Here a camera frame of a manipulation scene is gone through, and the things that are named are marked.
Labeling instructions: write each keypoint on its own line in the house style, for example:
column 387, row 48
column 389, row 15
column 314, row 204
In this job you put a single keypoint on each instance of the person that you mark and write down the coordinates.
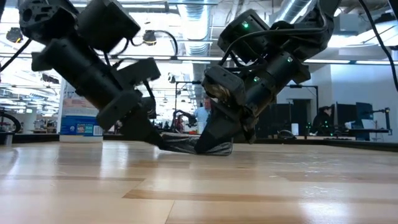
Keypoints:
column 323, row 121
column 202, row 115

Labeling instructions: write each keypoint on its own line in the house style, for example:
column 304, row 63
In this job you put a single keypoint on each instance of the black camera stand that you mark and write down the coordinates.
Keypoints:
column 387, row 121

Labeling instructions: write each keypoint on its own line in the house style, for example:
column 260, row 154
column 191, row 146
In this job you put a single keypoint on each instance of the white paper cup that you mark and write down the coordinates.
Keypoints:
column 294, row 129

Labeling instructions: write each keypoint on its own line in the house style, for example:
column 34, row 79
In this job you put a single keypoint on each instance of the black computer monitor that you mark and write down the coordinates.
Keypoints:
column 346, row 116

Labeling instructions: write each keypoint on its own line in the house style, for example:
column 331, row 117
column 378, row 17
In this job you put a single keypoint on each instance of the silver ventilation duct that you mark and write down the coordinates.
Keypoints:
column 292, row 9
column 199, row 28

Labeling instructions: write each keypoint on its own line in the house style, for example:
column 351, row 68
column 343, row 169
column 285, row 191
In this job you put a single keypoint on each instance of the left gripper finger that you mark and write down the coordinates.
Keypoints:
column 140, row 129

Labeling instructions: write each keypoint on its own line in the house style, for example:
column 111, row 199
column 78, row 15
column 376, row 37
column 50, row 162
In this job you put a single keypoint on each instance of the white wipes canister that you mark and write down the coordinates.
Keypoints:
column 77, row 124

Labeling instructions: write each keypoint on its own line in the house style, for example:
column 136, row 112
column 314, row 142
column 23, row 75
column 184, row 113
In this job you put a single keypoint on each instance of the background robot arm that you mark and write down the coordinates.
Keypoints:
column 183, row 116

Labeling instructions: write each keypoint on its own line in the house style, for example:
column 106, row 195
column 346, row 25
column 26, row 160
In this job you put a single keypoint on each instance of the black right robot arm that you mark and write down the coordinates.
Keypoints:
column 280, row 40

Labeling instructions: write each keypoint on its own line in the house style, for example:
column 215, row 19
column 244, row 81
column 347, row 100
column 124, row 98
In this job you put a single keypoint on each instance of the white ceiling light panel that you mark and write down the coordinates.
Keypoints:
column 381, row 34

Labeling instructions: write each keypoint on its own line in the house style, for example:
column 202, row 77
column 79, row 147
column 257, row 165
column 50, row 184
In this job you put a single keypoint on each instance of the long ceiling light strip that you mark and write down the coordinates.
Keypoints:
column 342, row 61

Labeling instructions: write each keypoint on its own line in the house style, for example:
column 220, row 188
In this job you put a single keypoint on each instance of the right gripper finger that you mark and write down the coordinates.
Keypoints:
column 217, row 130
column 250, row 132

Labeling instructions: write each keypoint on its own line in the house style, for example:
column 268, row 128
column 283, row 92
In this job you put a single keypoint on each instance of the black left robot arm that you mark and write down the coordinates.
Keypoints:
column 71, row 62

